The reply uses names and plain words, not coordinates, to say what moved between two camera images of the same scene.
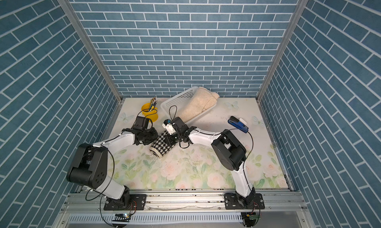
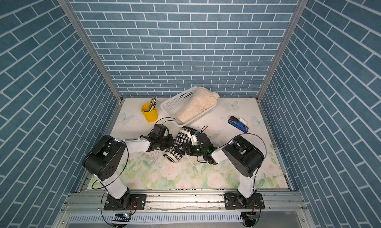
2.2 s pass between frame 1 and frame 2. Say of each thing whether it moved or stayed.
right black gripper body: moved
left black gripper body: moved
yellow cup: stayed
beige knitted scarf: stayed
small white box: stayed
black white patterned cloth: moved
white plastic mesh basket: stayed
